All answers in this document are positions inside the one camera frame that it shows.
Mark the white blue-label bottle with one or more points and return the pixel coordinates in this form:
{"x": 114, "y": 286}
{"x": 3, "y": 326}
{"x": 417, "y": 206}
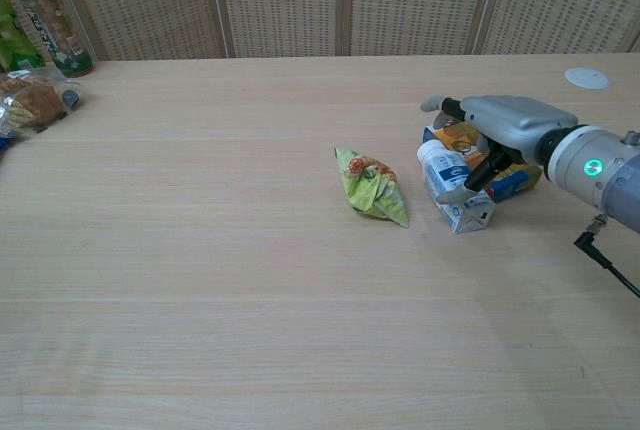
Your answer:
{"x": 445, "y": 167}

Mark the woven bamboo folding screen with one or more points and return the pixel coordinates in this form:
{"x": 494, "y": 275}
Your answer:
{"x": 285, "y": 0}

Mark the green snack packet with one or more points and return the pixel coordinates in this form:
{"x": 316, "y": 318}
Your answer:
{"x": 372, "y": 185}

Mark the green bag at edge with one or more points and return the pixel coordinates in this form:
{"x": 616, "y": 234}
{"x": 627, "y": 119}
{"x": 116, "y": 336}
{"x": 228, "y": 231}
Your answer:
{"x": 12, "y": 45}

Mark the orange drink carton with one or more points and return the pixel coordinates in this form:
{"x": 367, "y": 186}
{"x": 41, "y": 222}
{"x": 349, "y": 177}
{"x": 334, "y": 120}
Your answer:
{"x": 515, "y": 177}

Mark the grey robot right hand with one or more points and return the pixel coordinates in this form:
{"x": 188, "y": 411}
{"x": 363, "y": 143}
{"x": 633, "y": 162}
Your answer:
{"x": 515, "y": 117}

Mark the white-cap dark green tea bottle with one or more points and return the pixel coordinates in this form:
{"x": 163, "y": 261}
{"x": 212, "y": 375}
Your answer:
{"x": 50, "y": 25}

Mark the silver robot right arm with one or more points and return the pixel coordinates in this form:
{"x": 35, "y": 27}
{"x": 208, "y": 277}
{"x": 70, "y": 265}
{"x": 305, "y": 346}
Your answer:
{"x": 595, "y": 170}

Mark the bread in clear bag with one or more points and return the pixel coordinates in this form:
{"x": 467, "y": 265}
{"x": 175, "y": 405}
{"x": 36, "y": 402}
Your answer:
{"x": 35, "y": 102}

